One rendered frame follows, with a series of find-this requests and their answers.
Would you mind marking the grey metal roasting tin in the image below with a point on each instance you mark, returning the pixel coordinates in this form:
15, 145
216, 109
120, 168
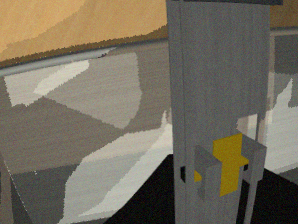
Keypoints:
81, 132

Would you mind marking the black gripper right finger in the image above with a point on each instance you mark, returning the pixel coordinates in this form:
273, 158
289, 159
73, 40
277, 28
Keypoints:
275, 202

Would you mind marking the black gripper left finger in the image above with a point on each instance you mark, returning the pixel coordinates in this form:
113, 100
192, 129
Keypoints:
153, 203

